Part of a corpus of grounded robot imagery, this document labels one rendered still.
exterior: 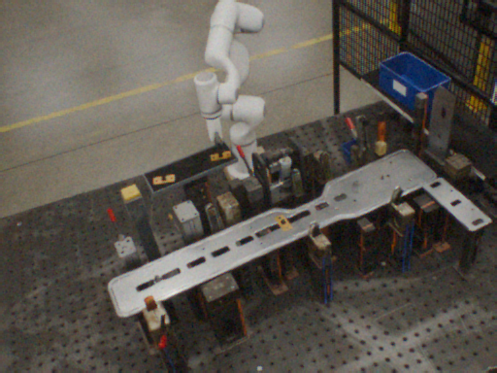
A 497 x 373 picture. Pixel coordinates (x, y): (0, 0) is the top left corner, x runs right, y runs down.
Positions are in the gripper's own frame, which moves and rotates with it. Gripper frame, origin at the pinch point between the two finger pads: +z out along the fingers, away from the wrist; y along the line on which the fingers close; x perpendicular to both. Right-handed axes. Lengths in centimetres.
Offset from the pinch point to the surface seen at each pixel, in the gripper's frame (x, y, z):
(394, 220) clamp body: 60, 38, 26
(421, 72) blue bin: 102, -36, 13
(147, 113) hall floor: -46, -211, 123
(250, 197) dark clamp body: 8.3, 15.1, 18.6
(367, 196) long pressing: 54, 25, 23
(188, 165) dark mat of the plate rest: -13.5, 1.2, 6.9
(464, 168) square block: 94, 26, 18
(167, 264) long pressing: -29, 36, 23
